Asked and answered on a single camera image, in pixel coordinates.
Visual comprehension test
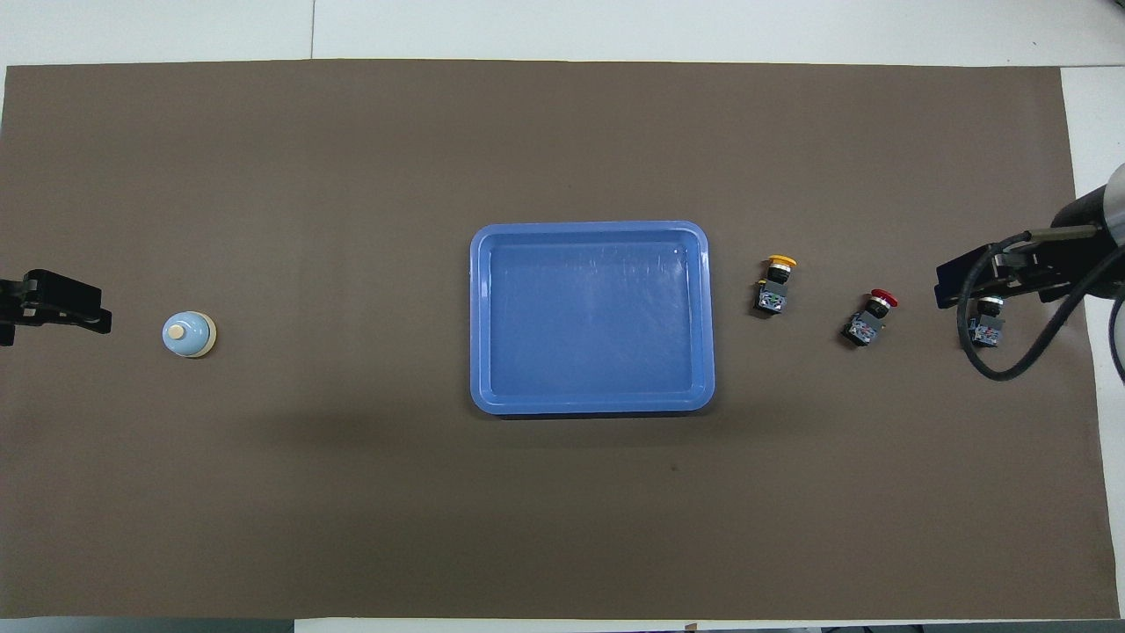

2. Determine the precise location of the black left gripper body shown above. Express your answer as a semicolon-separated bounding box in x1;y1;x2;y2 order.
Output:
0;278;34;346

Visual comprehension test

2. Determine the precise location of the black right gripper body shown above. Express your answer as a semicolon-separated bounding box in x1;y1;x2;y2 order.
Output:
991;230;1125;304

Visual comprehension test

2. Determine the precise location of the green push button switch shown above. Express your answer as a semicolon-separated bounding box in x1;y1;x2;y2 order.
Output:
969;296;1005;349

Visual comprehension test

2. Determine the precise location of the red push button switch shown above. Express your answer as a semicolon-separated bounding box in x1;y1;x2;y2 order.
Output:
842;287;899;347

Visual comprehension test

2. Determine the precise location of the yellow push button switch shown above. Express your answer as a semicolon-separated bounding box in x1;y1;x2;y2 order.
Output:
753;254;798;317

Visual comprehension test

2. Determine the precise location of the light blue call bell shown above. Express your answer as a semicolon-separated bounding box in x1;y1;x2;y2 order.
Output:
162;311;218;360

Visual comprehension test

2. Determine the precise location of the blue plastic tray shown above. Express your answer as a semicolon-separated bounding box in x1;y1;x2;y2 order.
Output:
469;221;715;416

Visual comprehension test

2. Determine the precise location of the brown table mat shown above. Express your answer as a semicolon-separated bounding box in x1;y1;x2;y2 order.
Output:
0;59;1121;621

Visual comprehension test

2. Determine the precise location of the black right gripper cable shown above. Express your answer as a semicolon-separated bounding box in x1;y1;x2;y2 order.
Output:
956;224;1125;382

